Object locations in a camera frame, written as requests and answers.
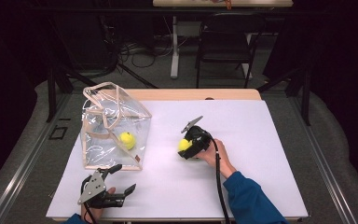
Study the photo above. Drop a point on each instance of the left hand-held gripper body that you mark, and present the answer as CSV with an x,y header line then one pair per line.
x,y
94,188

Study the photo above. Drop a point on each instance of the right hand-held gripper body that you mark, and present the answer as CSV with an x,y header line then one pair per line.
x,y
200,140

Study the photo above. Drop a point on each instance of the yellow tennis ball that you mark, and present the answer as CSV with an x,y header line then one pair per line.
x,y
184,145
127,140

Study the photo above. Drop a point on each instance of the clear plastic tote bag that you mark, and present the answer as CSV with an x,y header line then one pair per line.
x,y
105,152

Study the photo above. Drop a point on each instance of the person's left hand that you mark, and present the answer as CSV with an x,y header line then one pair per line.
x,y
93,214

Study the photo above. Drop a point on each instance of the person's right hand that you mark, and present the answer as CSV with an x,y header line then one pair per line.
x,y
222,160

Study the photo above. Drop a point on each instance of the wooden table with white legs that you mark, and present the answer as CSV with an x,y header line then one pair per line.
x,y
175,46

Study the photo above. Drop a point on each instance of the black folding chair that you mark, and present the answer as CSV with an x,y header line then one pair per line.
x,y
223,46

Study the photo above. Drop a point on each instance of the black metal stand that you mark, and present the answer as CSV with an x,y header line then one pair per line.
x,y
51,93
306,99

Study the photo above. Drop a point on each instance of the small orange object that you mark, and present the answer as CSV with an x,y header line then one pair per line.
x,y
227,3

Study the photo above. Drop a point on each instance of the aluminium floor rail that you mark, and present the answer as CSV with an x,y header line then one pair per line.
x,y
24,161
323,168

